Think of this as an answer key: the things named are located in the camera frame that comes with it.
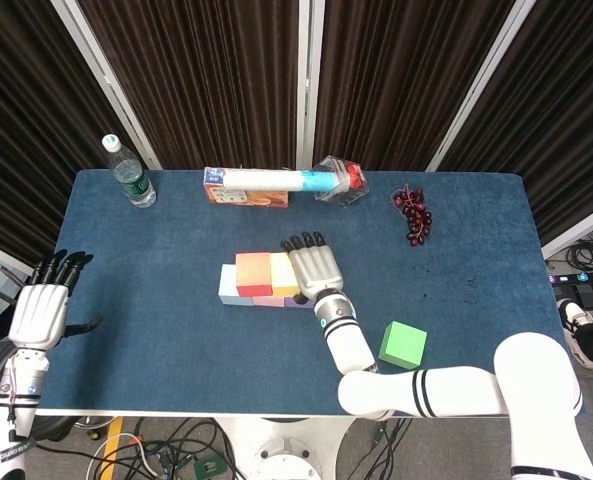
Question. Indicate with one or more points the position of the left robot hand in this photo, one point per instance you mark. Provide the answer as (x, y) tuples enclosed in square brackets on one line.
[(38, 315)]

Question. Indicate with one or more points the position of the yellow cube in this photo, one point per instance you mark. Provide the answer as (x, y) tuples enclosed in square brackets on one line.
[(282, 275)]

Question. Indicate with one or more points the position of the white sneaker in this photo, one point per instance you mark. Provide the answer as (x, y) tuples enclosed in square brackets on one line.
[(573, 315)]

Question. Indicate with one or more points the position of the blue fabric table cover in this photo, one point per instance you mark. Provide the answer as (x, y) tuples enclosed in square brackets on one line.
[(201, 360)]

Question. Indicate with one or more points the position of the light blue cube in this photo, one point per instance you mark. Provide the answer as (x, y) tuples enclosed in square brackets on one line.
[(227, 287)]

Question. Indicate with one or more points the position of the white partition base rail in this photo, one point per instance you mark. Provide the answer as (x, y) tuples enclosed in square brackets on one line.
[(6, 255), (576, 232)]

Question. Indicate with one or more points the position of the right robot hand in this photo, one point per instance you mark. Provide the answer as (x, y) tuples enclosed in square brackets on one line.
[(316, 272)]

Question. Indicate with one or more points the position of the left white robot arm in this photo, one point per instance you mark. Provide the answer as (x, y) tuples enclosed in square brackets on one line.
[(18, 395)]

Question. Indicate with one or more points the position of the purple cube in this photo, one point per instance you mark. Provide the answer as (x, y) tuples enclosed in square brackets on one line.
[(298, 304)]

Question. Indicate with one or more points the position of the clear plastic box red contents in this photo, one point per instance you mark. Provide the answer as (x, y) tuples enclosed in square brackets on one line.
[(348, 192)]

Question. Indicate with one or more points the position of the green floor device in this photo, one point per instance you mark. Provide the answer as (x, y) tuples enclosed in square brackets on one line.
[(208, 467)]

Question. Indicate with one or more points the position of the white paper roll blue band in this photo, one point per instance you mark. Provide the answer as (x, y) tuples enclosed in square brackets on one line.
[(266, 180)]

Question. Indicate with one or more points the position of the orange biscuit box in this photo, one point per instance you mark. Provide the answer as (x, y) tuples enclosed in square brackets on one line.
[(246, 197)]

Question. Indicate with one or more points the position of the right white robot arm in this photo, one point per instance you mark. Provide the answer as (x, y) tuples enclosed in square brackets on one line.
[(476, 390)]

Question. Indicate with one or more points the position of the green cube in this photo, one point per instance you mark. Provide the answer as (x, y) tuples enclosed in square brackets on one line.
[(402, 345)]

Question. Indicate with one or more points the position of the dark red grape bunch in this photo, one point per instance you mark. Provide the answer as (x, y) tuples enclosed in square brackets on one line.
[(416, 215)]

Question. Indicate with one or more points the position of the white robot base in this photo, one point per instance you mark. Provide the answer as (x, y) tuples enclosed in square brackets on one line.
[(281, 450)]

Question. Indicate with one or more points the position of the clear plastic water bottle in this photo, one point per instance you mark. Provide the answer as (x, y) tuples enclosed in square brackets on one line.
[(128, 172)]

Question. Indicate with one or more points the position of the white partition post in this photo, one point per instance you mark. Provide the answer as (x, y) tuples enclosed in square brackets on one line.
[(483, 75), (103, 75), (310, 75)]

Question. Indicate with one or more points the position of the red cube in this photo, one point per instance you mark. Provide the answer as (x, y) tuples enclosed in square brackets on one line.
[(253, 272)]

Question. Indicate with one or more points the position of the dark brown pleated curtain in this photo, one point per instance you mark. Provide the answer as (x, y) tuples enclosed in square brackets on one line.
[(201, 75), (566, 100), (16, 125), (401, 75)]

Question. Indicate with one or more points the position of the pink cube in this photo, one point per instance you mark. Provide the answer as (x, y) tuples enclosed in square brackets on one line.
[(266, 301)]

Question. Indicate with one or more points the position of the power strip with lit switches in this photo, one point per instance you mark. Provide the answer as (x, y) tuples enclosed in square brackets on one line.
[(583, 276)]

